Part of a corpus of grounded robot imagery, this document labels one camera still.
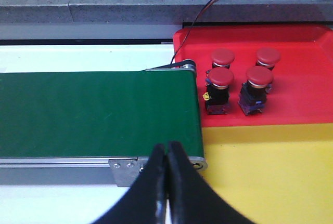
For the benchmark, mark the steel conveyor end roller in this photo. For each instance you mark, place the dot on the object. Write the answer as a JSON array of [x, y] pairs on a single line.
[[190, 65]]

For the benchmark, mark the green conveyor belt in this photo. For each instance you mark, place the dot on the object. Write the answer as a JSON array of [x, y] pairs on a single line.
[[98, 114]]

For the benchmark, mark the steel conveyor support bracket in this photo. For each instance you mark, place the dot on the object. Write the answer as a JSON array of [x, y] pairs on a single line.
[[125, 170]]

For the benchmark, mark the yellow plastic tray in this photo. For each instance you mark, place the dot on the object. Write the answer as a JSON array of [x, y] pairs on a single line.
[[273, 174]]

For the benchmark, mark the red mushroom emergency stop button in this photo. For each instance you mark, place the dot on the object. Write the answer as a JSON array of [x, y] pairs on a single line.
[[222, 57]]

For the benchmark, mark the black tapered right gripper left finger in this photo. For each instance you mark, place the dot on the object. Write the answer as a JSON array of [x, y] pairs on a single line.
[[145, 201]]

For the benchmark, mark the red plastic tray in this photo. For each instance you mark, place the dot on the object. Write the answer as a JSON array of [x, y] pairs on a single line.
[[302, 87]]

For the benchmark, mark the black drive belt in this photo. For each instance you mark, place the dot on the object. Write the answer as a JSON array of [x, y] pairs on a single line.
[[170, 66]]

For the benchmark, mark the black tapered right gripper right finger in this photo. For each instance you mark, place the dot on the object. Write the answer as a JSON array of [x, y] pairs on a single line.
[[191, 199]]

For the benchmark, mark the aluminium conveyor side rail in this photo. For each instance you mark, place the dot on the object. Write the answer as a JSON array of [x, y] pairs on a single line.
[[65, 162]]

